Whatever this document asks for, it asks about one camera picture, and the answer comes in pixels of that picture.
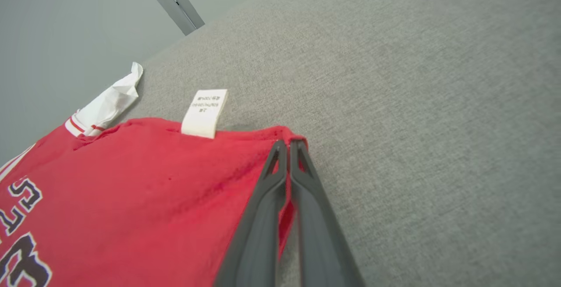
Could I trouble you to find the red number 23 basketball jersey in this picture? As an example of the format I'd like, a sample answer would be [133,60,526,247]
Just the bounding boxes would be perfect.
[0,62,309,287]

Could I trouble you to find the grey vertical wall post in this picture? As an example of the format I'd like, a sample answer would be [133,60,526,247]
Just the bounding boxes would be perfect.
[134,0,206,36]

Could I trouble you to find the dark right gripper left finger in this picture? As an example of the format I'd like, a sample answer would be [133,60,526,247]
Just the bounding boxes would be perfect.
[213,140,290,287]

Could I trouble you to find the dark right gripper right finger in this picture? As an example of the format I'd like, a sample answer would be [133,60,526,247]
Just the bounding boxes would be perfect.
[288,139,365,287]

